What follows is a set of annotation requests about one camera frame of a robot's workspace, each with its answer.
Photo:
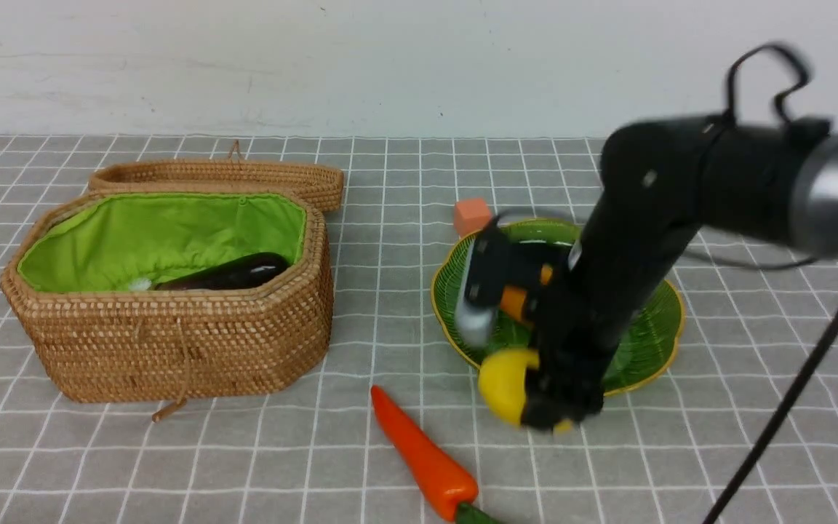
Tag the woven rattan basket lid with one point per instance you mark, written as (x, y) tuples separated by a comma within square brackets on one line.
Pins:
[(321, 186)]

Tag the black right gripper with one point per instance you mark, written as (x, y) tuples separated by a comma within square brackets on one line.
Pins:
[(578, 324)]

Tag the dark purple eggplant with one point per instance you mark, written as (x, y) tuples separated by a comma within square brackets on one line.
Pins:
[(248, 272)]

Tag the yellow lemon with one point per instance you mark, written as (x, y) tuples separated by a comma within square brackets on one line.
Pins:
[(504, 379)]

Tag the orange carrot green stem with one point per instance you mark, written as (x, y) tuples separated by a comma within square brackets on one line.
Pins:
[(449, 489)]

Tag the grey checked tablecloth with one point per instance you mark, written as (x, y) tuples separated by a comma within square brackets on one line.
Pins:
[(313, 453)]

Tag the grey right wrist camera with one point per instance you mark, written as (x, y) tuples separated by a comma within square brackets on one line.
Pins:
[(486, 272)]

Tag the orange yellow mango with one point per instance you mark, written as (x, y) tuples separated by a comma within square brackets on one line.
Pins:
[(522, 291)]

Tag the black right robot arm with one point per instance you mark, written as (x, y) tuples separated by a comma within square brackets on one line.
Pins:
[(662, 183)]

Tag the small orange cube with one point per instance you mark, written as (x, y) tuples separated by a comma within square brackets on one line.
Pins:
[(470, 215)]

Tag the woven rattan basket green lining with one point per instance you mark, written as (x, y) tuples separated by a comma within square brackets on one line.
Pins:
[(77, 285)]

